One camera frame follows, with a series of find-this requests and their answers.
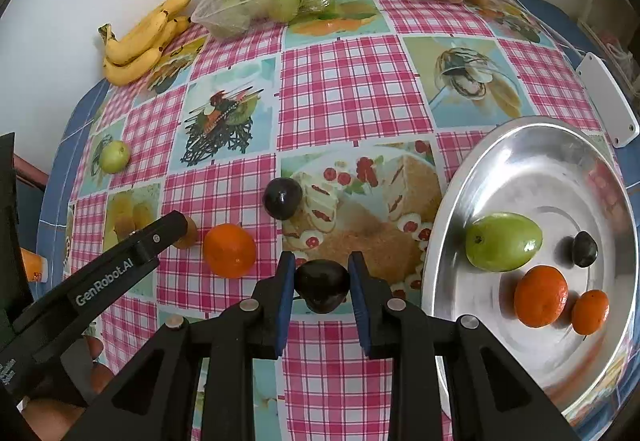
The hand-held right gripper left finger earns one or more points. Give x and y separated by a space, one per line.
286 301

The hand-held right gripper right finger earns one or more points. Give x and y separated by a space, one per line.
359 306

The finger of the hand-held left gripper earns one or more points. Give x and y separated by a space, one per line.
167 228

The small brown longan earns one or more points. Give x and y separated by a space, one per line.
190 233

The dark purple plum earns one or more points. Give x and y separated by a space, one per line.
584 249
321 286
282 198

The small green apple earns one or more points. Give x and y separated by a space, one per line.
114 157

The green mango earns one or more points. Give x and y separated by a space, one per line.
504 242

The large steel bowl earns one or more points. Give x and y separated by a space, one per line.
525 371

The small orange tangerine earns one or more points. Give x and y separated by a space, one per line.
590 312

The person's left hand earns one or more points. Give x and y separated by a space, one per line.
50 421

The orange packet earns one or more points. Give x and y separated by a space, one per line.
34 266

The reddish wooden bar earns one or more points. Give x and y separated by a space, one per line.
30 171

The bunch of yellow bananas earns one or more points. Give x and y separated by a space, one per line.
135 52

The clear plastic tray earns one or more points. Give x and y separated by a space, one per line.
225 21

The pink checked tablecloth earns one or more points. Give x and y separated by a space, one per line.
350 86

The white power box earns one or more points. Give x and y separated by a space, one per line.
607 101

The white plastic bag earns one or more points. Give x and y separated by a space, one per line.
614 45

